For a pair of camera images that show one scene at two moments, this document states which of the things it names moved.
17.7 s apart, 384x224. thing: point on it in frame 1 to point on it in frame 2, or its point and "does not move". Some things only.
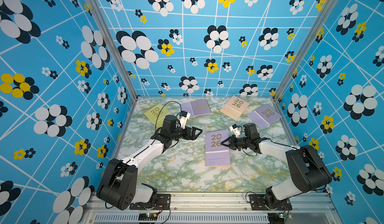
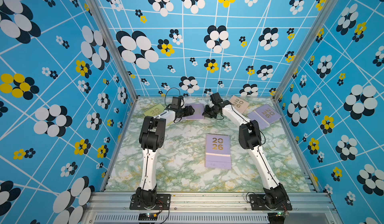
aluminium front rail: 211,208 does not move
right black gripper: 232,144 to 205,112
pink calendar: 234,107 does not move
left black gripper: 193,136 to 188,112
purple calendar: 216,153 does not move
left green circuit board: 147,216 does not move
